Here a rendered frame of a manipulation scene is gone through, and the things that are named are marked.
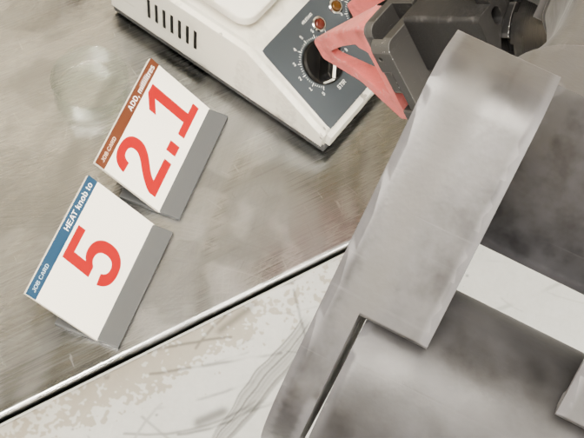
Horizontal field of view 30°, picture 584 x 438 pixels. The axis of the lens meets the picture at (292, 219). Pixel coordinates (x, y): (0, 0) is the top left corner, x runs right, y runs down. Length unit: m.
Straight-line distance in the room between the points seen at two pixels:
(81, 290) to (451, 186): 0.46
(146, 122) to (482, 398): 0.50
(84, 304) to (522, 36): 0.33
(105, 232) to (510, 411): 0.47
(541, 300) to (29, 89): 0.39
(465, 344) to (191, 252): 0.47
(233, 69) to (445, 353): 0.51
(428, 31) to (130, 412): 0.30
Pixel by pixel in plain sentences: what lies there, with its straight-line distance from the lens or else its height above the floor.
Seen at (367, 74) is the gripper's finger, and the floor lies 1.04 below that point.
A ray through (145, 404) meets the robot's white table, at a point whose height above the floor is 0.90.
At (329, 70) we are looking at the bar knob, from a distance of 0.74.
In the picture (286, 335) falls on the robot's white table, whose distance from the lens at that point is 0.72.
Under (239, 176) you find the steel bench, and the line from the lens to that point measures 0.77.
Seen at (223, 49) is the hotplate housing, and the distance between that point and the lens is 0.76.
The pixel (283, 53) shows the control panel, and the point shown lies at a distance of 0.75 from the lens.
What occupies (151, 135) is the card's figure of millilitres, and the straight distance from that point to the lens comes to 0.75.
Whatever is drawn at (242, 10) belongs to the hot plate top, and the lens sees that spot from 0.73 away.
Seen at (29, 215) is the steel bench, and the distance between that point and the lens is 0.76.
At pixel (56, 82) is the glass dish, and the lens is 0.80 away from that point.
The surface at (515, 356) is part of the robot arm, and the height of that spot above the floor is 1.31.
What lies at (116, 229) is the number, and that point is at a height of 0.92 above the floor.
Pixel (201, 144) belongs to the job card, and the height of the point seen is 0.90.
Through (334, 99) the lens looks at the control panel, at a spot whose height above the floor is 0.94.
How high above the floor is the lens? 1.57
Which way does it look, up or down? 63 degrees down
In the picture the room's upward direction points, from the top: 11 degrees clockwise
